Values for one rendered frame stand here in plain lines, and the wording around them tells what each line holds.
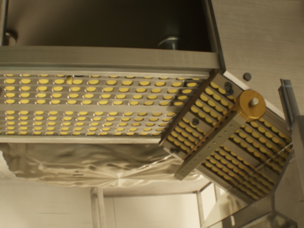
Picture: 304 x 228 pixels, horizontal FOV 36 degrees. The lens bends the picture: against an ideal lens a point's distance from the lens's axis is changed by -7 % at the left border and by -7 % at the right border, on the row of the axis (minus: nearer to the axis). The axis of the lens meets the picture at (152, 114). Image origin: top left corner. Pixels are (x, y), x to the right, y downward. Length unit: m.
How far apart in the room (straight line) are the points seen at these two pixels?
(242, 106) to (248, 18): 0.12
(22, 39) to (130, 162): 0.25
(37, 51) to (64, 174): 0.31
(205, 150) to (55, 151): 0.23
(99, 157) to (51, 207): 3.62
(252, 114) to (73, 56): 0.19
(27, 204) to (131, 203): 0.96
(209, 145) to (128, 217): 3.84
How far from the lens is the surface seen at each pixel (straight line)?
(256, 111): 0.51
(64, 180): 0.78
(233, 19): 0.57
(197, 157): 0.64
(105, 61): 0.50
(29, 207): 4.32
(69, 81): 0.52
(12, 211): 4.31
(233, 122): 0.53
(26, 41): 0.74
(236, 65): 0.53
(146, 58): 0.51
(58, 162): 0.72
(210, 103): 0.58
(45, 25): 0.70
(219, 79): 0.54
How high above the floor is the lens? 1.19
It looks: 23 degrees down
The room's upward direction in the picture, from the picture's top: 174 degrees clockwise
